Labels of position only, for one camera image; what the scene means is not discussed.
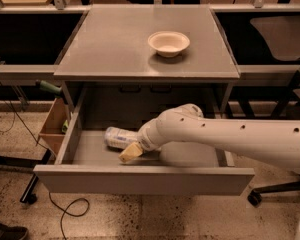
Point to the black table leg with caster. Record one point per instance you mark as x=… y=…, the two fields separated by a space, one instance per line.
x=28 y=196

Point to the blue label plastic bottle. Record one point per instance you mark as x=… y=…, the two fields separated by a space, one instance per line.
x=119 y=138

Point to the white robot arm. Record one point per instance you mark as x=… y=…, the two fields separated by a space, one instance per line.
x=274 y=142

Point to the white paper bowl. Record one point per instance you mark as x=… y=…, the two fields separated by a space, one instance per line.
x=168 y=44

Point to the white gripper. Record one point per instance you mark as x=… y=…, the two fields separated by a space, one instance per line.
x=145 y=141

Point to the dark shoe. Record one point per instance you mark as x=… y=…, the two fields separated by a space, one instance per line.
x=13 y=233

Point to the green handled tool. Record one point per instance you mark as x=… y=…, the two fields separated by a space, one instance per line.
x=48 y=87

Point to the grey open drawer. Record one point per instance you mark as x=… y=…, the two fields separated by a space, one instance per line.
x=85 y=164

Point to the brown cardboard box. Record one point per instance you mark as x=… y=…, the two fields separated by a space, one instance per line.
x=51 y=132

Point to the black office chair base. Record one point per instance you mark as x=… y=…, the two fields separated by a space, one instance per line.
x=255 y=196

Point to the grey cabinet counter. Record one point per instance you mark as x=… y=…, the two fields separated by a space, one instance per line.
x=112 y=45

